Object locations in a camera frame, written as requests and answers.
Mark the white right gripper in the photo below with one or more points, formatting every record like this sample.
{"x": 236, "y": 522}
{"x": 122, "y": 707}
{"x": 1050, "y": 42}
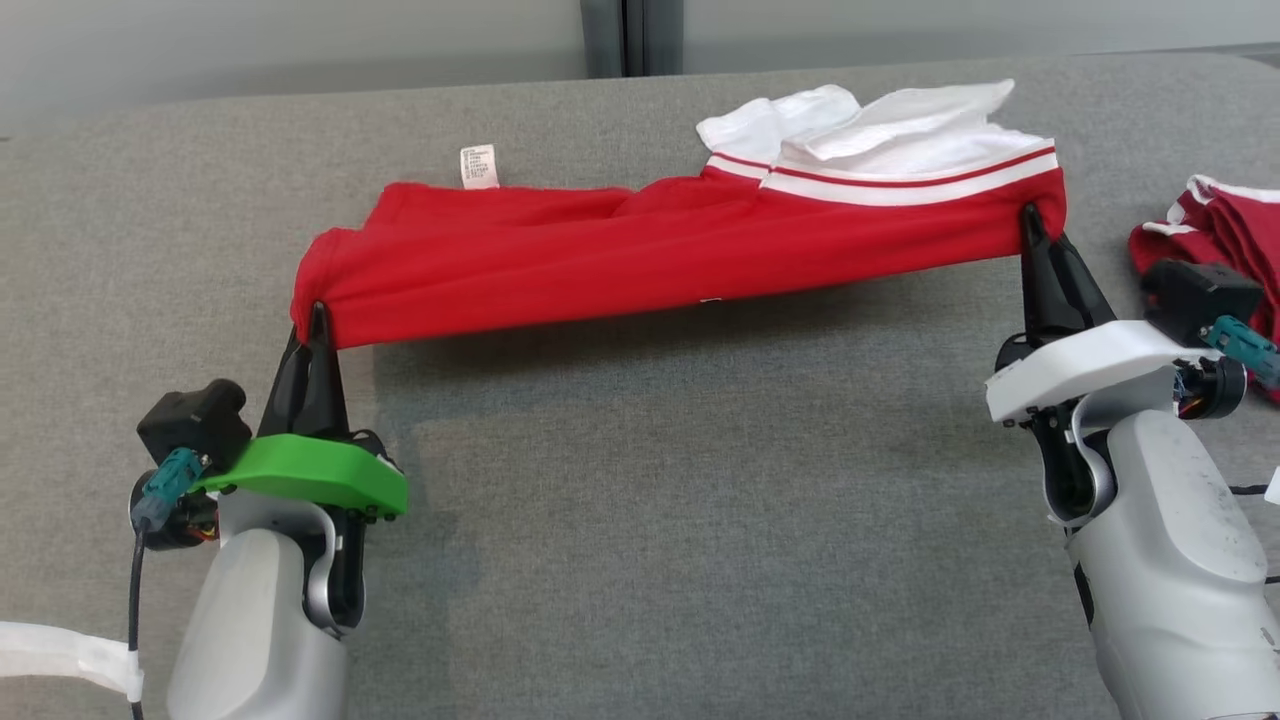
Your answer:
{"x": 1090, "y": 365}

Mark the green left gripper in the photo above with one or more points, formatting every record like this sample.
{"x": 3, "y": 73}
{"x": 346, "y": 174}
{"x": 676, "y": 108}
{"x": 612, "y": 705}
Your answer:
{"x": 310, "y": 470}

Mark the red shorts with white stripe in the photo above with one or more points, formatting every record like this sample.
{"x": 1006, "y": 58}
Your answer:
{"x": 1220, "y": 235}

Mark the red and white lettered jersey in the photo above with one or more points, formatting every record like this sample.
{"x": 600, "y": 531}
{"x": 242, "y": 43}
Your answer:
{"x": 620, "y": 250}

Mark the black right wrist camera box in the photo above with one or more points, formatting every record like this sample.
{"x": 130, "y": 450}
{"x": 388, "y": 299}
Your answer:
{"x": 1200, "y": 295}

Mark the grey partition post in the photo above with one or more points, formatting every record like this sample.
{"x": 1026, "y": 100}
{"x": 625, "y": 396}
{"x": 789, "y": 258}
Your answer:
{"x": 632, "y": 35}

